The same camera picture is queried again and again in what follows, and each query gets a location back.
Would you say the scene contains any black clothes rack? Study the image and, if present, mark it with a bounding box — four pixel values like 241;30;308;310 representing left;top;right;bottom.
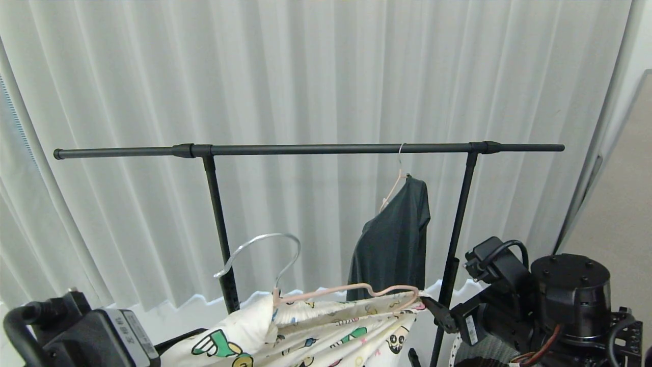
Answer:
53;141;565;367

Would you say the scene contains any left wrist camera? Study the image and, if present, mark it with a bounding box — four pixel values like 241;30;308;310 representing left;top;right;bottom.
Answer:
25;290;161;367

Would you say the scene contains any cream printed garment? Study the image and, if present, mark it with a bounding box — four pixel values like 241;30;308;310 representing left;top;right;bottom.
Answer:
160;293;426;367

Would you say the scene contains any pink clothes hanger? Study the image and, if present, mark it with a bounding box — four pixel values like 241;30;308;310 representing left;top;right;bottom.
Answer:
379;144;409;214
214;233;421;312

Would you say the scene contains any dark grey shirt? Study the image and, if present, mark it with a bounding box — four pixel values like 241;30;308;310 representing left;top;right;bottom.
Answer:
347;175;431;301

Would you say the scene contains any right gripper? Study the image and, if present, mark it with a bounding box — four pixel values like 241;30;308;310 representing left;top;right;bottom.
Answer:
451;301;535;348

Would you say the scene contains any white curtain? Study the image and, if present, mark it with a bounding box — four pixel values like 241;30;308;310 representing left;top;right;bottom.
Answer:
0;0;642;312

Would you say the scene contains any white laundry basket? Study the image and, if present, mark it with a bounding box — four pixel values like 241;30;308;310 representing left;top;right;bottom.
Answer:
448;330;520;367

